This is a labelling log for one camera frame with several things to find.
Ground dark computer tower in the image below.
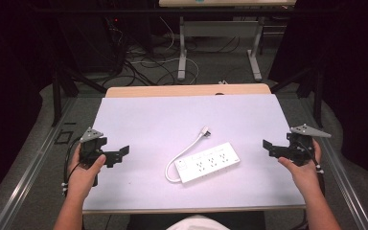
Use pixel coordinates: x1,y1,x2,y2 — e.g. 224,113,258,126
56,13,127,75

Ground tangle of floor cables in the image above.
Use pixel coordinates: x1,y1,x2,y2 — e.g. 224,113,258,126
121,15,242,87

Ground black metal stand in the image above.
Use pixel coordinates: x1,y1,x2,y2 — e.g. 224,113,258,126
51,61,108,127
269,65,325,129

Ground metal floor rail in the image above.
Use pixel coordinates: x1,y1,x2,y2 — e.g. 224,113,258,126
0,97,78,230
300,97,368,230

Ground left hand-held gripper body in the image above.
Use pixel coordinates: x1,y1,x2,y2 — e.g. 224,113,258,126
78,126,108,169

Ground white power strip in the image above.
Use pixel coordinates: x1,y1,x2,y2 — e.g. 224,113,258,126
173,142,242,184

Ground pale lavender table mat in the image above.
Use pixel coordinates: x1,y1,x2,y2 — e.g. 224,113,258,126
82,93,307,213

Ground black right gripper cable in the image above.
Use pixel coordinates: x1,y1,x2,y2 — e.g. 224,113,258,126
295,142,326,196

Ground black square floor frame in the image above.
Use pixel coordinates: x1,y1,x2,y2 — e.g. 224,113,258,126
54,129,75,146

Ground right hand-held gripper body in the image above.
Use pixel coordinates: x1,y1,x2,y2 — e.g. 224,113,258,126
286,124,333,168

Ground person's dark trousers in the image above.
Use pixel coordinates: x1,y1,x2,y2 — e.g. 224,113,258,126
126,210,266,230

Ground wooden table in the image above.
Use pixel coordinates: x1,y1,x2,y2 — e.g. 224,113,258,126
81,83,307,215

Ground white cable with plug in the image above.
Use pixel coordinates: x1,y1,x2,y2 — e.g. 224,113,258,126
164,126,212,184

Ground person's white shirt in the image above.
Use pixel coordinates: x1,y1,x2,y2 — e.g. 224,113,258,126
166,214,232,230

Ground white desk with metal legs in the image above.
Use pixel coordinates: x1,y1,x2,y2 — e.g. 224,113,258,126
158,0,297,82

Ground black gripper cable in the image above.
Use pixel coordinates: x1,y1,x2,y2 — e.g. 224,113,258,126
61,137,81,196
295,142,326,196

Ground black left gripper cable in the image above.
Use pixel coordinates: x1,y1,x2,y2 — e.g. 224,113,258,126
61,137,81,196

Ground person's right hand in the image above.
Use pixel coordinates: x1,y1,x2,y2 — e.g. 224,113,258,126
277,138,323,199

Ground dark curtain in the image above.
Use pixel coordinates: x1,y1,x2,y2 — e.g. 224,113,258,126
267,0,368,190
0,0,58,212

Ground person's left hand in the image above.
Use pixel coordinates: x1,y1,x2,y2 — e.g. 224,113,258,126
66,152,107,200

